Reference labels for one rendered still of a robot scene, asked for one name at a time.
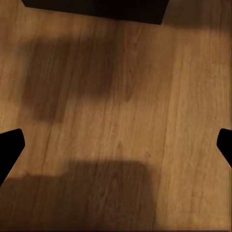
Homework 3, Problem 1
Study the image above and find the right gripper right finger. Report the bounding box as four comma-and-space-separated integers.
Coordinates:
217, 128, 232, 167

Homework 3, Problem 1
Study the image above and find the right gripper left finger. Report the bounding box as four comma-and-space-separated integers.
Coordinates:
0, 129, 25, 186

